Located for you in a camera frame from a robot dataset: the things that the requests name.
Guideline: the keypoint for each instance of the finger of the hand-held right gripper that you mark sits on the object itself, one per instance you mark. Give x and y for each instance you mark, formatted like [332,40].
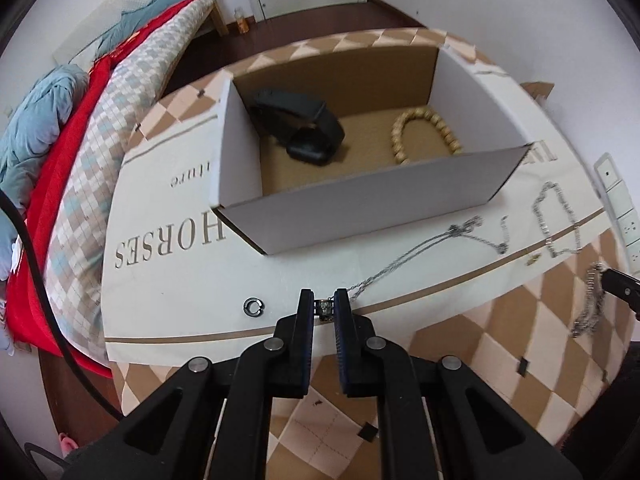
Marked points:
[622,286]

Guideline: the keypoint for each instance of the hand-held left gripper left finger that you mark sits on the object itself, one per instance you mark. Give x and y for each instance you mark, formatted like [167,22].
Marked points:
[306,305]

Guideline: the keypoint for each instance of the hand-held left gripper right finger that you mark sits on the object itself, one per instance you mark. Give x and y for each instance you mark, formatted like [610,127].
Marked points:
[342,310]

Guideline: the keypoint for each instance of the cardboard box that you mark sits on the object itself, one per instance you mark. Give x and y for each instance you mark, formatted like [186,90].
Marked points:
[360,200]

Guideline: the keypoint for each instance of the white power strip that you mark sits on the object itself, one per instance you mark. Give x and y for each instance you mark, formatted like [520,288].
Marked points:
[622,200]

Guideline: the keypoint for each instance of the small gold earring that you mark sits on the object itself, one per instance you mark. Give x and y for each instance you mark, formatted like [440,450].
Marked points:
[531,259]

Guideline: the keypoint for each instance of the beige diamond-pattern tablecloth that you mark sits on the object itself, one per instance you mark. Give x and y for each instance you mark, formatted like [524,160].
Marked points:
[200,280]

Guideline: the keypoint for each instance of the black smart watch band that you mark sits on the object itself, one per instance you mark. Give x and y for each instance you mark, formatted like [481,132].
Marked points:
[300,127]

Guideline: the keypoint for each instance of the checked mattress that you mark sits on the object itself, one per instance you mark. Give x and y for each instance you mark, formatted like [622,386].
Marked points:
[105,150]

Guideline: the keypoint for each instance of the pink slipper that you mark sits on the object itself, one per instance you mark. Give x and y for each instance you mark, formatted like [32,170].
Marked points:
[67,444]

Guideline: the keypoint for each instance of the small orange bottle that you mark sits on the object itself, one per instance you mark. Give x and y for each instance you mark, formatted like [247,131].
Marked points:
[242,22]

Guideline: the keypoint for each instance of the wooden bed leg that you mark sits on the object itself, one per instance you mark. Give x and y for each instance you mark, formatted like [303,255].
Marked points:
[219,17]

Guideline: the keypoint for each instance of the light blue quilt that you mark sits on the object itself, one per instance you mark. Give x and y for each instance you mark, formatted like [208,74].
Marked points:
[35,120]

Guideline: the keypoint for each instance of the teal blanket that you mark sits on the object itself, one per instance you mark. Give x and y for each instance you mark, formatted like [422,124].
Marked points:
[150,5]

